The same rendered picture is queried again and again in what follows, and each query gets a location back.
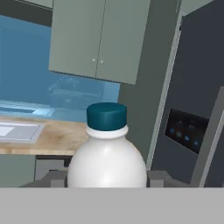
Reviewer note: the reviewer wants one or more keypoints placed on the steel sink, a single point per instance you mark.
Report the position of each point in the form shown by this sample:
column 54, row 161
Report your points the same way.
column 20, row 131

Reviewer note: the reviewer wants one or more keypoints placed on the sage green wall cupboard door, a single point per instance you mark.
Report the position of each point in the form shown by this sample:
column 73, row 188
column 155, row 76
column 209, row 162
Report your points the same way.
column 124, row 38
column 74, row 35

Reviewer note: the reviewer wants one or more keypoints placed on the small white cupboard knob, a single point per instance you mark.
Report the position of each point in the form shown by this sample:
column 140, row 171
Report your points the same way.
column 93, row 60
column 101, row 62

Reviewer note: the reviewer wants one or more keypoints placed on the sage green base cupboard door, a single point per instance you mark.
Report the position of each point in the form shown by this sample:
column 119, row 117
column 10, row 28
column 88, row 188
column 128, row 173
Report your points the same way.
column 16, row 170

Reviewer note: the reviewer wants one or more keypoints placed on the sage green cupboard above fridge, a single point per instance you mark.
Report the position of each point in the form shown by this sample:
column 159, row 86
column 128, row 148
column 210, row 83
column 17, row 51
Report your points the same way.
column 192, row 4

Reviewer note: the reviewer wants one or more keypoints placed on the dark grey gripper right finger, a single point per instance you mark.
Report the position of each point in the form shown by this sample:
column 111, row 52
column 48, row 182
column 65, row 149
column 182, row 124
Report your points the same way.
column 156, row 176

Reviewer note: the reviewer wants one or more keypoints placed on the sage green tall side panel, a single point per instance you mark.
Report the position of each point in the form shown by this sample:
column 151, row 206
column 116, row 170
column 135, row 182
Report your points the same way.
column 145, row 73

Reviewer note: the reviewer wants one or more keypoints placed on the dark grey fridge door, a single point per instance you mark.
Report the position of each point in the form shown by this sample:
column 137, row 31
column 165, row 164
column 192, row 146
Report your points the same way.
column 218, row 169

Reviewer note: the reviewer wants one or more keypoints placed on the grey dishwasher front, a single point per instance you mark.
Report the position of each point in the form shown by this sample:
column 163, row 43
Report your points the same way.
column 49, row 164

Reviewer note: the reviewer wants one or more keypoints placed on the dark grey freezer door with dispenser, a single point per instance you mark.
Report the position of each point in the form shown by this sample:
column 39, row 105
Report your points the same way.
column 192, row 73

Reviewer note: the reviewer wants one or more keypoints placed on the white bottle with teal cap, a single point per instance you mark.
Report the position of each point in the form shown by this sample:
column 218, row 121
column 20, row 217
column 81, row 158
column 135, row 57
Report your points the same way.
column 106, row 157

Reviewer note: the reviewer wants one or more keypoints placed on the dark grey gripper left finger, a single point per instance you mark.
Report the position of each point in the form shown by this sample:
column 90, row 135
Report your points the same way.
column 55, row 176

